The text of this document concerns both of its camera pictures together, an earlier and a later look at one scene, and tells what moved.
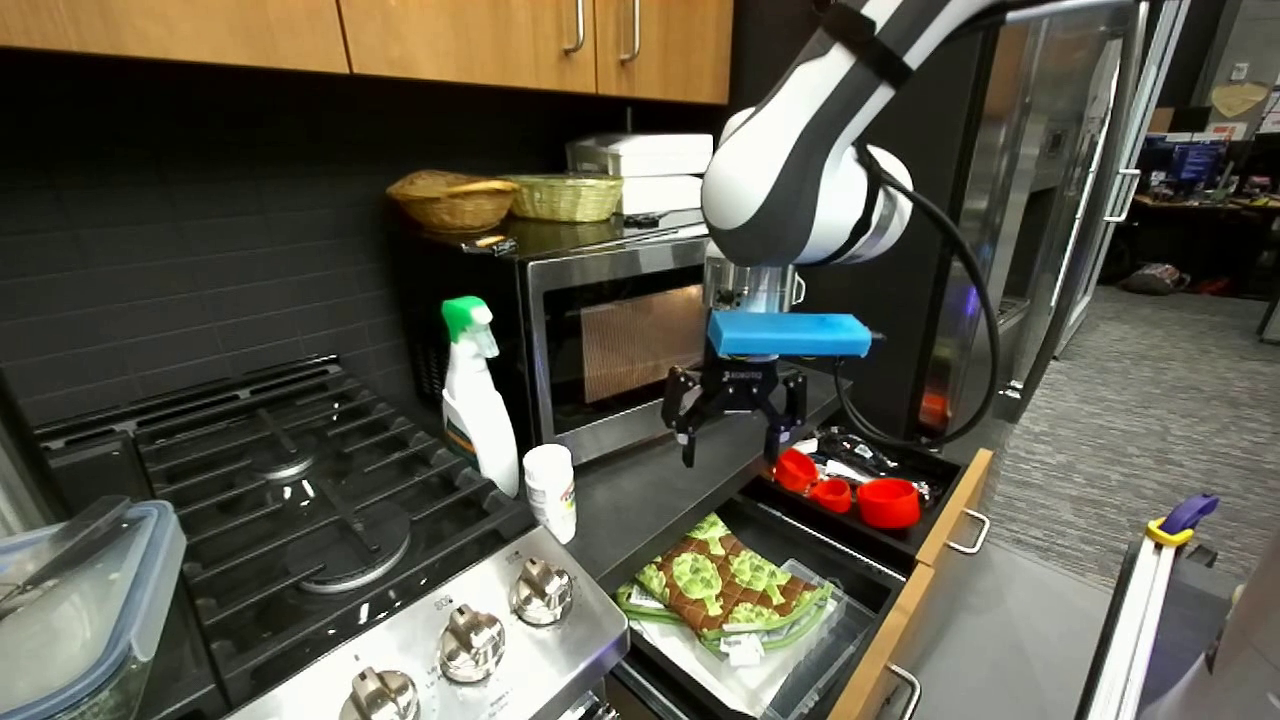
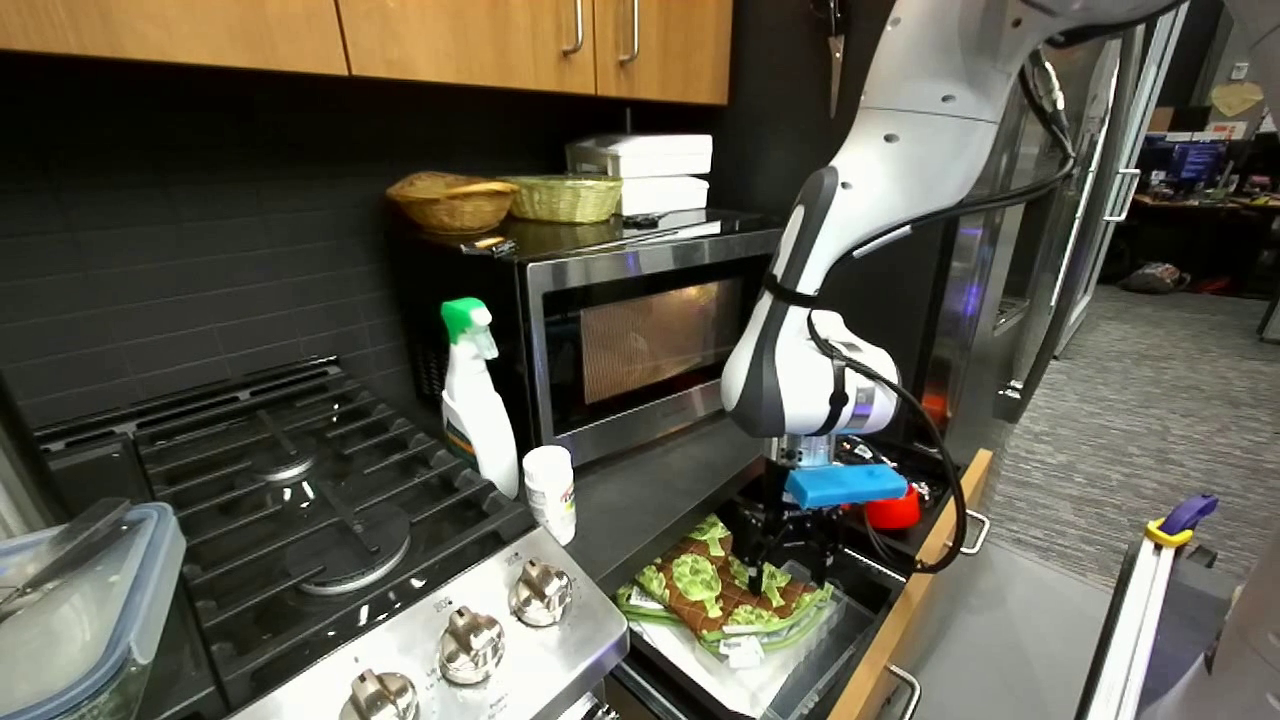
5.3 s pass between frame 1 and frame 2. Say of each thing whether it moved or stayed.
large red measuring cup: stayed
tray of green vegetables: stayed
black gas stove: stayed
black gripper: moved
